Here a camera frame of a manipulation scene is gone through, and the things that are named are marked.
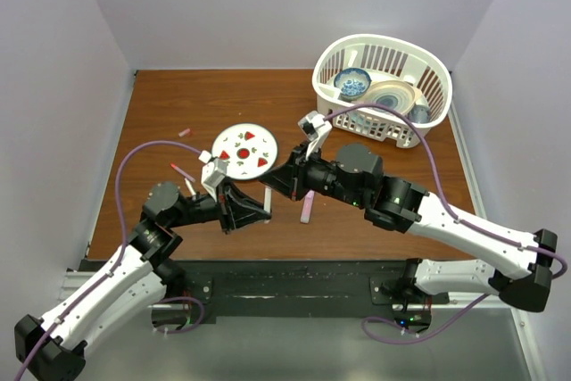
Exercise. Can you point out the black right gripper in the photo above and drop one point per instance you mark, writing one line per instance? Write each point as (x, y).
(290, 179)

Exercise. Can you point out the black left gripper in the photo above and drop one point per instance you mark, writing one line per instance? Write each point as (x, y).
(235, 209)

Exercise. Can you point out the white peach-tipped pen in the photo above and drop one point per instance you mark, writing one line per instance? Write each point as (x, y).
(267, 199)

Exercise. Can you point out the pink highlighter pen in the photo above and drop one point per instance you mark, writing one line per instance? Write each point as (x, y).
(307, 207)

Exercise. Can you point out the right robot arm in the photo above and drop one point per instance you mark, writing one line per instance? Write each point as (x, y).
(510, 264)

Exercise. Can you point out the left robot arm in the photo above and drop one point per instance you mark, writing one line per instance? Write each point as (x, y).
(140, 273)

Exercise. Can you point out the red tipped pen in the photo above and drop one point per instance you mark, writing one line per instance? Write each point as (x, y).
(180, 171)

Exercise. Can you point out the pink red pen cap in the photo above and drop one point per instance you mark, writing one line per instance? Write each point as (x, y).
(185, 132)

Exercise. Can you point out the watermelon pattern plate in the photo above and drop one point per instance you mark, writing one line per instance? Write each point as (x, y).
(248, 149)

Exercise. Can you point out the white black-tipped marker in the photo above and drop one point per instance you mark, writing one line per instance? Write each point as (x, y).
(190, 187)

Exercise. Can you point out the blue patterned bowl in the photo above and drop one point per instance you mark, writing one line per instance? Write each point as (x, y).
(353, 83)

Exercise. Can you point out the beige ceramic plate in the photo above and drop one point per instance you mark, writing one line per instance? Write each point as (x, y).
(397, 95)

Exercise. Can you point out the grey blue cup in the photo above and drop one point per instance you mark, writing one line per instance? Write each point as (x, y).
(419, 114)

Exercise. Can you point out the white plastic dish basket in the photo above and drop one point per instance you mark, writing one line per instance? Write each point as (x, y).
(382, 75)

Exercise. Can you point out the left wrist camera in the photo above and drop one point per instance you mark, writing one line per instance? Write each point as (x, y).
(213, 172)

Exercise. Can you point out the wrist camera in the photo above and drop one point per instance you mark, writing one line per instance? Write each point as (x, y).
(316, 128)
(213, 172)

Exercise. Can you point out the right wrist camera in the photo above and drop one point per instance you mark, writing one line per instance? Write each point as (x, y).
(316, 128)

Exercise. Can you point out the black mounting base plate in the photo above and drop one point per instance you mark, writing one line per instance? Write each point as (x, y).
(299, 289)

